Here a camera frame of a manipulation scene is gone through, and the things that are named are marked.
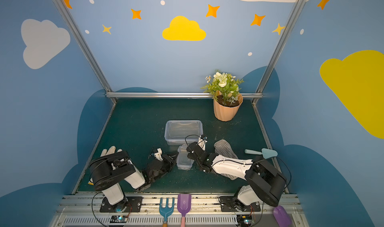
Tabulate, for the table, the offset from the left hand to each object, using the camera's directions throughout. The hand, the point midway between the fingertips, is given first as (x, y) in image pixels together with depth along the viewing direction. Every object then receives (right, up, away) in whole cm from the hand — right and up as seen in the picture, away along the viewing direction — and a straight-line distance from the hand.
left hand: (183, 155), depth 84 cm
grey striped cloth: (+24, +2, +10) cm, 26 cm away
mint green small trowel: (+52, -1, +9) cm, 53 cm away
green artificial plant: (+25, +41, +7) cm, 48 cm away
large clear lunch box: (0, +12, +9) cm, 15 cm away
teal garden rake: (-7, -24, -12) cm, 28 cm away
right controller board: (+31, -28, -12) cm, 44 cm away
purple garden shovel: (+1, -23, -10) cm, 25 cm away
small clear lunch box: (0, -5, +2) cm, 5 cm away
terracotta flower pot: (+27, +27, +13) cm, 41 cm away
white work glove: (-46, +1, +9) cm, 47 cm away
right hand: (+5, +3, +4) cm, 8 cm away
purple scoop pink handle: (+49, -26, -12) cm, 57 cm away
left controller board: (-31, -27, -13) cm, 43 cm away
